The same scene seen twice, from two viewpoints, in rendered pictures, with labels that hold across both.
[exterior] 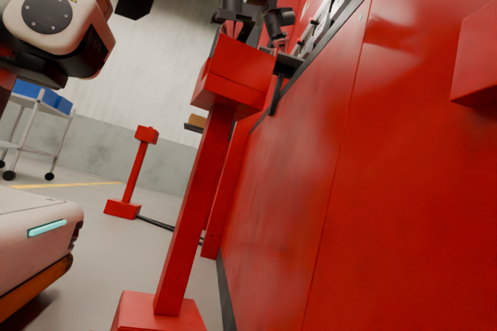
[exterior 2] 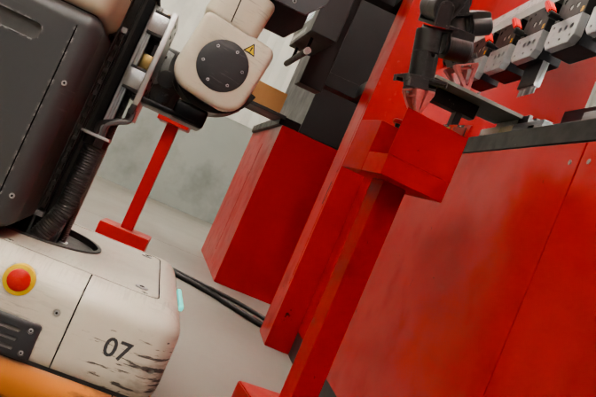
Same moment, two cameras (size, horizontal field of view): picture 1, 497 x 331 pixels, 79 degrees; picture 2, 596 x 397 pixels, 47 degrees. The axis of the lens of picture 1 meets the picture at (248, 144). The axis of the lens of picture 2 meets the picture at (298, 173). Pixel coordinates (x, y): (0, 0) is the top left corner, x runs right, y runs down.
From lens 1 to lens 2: 0.78 m
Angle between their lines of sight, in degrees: 6
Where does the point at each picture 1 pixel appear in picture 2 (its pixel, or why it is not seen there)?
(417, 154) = (575, 331)
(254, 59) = (441, 140)
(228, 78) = (409, 162)
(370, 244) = (535, 381)
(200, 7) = not seen: outside the picture
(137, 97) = not seen: outside the picture
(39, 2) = (215, 54)
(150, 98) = not seen: outside the picture
